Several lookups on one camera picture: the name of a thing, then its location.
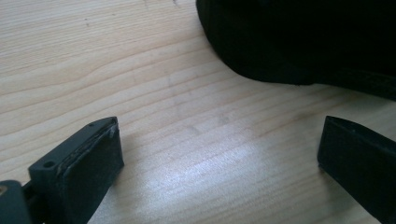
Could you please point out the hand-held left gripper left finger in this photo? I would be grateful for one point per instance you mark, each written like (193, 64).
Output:
(84, 168)

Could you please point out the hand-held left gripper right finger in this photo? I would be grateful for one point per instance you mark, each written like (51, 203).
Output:
(361, 155)

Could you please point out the black cloth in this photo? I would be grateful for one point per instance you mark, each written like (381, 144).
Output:
(299, 37)

